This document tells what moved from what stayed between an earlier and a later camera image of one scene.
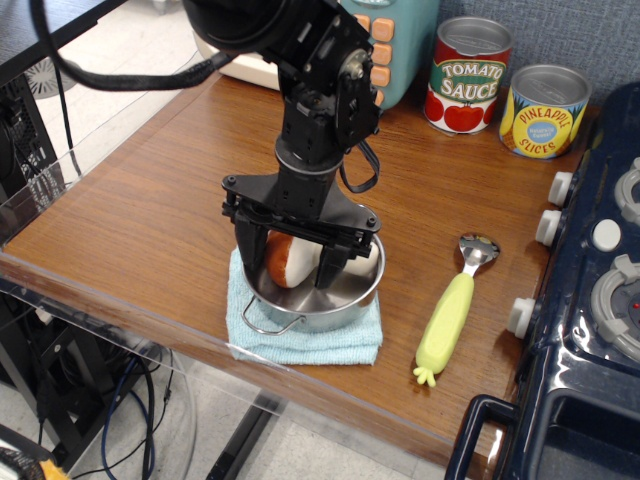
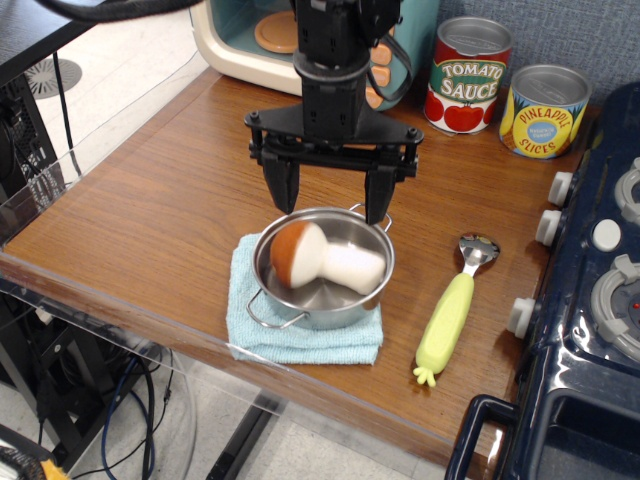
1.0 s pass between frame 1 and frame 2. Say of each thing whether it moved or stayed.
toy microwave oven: stayed
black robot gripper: moved
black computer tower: stayed
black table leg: stayed
